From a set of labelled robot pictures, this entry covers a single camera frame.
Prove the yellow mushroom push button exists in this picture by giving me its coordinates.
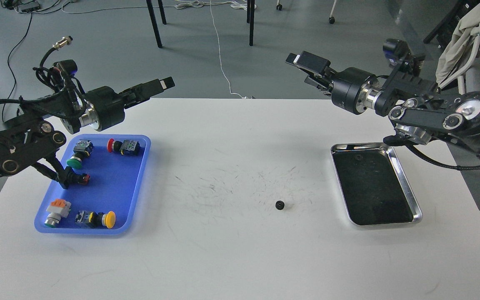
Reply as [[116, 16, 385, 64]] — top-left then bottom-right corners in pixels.
[[74, 210, 116, 229]]

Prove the white orange push button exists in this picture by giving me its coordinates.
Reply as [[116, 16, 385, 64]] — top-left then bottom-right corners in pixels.
[[44, 199, 72, 228]]

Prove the red push button switch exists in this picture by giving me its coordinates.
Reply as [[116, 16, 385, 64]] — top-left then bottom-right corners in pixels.
[[107, 138, 141, 156]]

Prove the black table leg right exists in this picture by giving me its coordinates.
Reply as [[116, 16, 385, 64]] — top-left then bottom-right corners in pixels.
[[246, 0, 255, 46]]

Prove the white cable on floor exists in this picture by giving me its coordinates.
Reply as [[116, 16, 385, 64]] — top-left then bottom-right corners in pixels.
[[174, 0, 257, 100]]

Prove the blue plastic tray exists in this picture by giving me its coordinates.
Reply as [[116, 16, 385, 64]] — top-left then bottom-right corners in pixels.
[[34, 134, 152, 235]]

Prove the black table leg left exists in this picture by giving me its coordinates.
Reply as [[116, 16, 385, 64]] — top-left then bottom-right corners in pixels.
[[145, 0, 167, 49]]

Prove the beige cloth on chair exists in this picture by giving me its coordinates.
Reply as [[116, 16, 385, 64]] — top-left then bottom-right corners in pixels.
[[436, 3, 480, 88]]

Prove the green push button switch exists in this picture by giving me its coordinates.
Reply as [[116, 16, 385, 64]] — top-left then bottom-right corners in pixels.
[[66, 139, 95, 170]]

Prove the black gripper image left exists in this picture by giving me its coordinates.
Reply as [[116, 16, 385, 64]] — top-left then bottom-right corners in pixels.
[[79, 77, 175, 131]]

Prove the silver metal tray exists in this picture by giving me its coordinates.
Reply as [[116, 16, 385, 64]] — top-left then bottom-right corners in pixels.
[[331, 142, 423, 227]]

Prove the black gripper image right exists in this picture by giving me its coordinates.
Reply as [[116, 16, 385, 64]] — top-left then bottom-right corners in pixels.
[[285, 51, 383, 115]]

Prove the black selector switch red base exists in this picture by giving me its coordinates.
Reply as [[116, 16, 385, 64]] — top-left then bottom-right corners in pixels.
[[58, 171, 91, 189]]

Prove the black cable on floor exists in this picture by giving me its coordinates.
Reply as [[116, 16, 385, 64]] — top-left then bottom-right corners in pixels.
[[0, 0, 63, 123]]

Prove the black table leg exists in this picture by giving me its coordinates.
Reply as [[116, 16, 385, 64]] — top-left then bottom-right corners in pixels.
[[246, 0, 255, 46], [145, 0, 167, 49]]

